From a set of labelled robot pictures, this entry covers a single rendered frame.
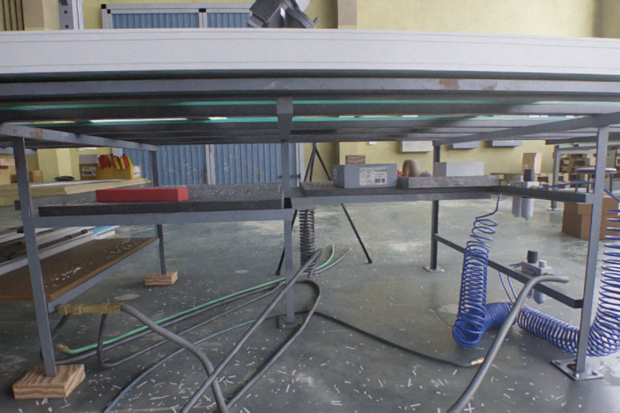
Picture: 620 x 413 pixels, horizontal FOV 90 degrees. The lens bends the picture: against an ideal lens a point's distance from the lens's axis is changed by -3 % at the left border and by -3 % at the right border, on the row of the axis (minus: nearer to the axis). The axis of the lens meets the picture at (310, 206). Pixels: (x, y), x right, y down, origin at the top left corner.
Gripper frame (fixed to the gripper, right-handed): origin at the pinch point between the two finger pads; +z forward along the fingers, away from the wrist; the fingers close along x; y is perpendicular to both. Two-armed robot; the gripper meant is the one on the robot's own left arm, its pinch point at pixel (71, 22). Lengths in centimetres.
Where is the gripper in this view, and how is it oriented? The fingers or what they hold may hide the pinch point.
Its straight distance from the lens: 77.2
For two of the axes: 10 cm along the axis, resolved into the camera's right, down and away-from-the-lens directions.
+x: 0.9, 1.3, -9.9
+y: -10.0, 0.3, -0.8
